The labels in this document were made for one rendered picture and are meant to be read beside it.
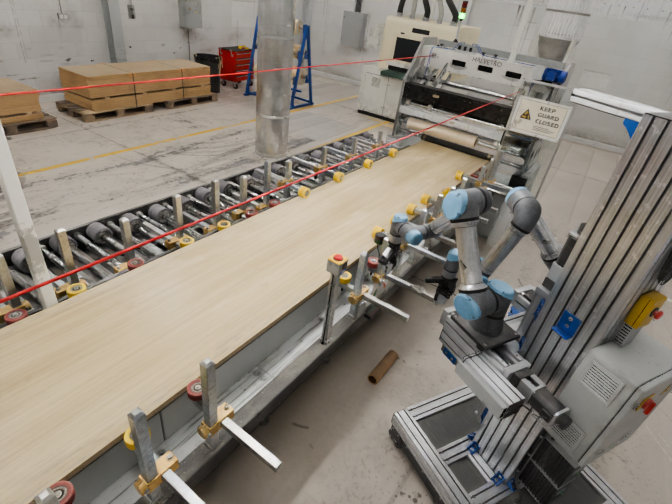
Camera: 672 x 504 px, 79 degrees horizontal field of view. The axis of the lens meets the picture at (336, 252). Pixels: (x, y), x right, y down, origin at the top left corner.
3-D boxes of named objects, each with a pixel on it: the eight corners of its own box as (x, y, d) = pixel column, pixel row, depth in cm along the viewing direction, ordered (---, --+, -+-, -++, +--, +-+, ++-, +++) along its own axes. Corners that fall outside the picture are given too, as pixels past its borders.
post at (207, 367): (219, 445, 159) (214, 360, 133) (212, 451, 157) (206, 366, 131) (213, 439, 161) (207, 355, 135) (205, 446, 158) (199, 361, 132)
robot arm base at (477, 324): (509, 332, 184) (517, 315, 179) (485, 340, 177) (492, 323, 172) (485, 310, 195) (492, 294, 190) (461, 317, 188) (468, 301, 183)
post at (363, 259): (355, 322, 234) (369, 252, 208) (352, 325, 231) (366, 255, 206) (350, 319, 235) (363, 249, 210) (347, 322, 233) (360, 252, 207)
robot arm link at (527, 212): (555, 215, 176) (486, 294, 201) (545, 203, 186) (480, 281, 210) (533, 204, 174) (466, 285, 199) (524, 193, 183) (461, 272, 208)
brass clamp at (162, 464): (180, 468, 140) (179, 459, 138) (145, 500, 131) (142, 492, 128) (169, 457, 143) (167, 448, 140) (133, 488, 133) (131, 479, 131)
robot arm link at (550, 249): (557, 283, 209) (508, 207, 187) (546, 266, 222) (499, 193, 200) (580, 271, 204) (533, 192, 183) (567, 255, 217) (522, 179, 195)
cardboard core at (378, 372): (399, 353, 296) (378, 378, 274) (396, 361, 301) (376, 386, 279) (389, 348, 300) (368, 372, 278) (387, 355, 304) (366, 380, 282)
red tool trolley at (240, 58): (254, 86, 983) (255, 48, 939) (234, 90, 924) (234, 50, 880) (238, 81, 998) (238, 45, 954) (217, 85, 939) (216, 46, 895)
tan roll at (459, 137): (524, 161, 420) (528, 149, 413) (521, 164, 411) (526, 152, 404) (401, 124, 481) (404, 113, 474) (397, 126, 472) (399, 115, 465)
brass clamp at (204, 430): (235, 417, 158) (235, 409, 156) (207, 443, 149) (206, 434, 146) (224, 408, 161) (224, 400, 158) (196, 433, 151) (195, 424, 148)
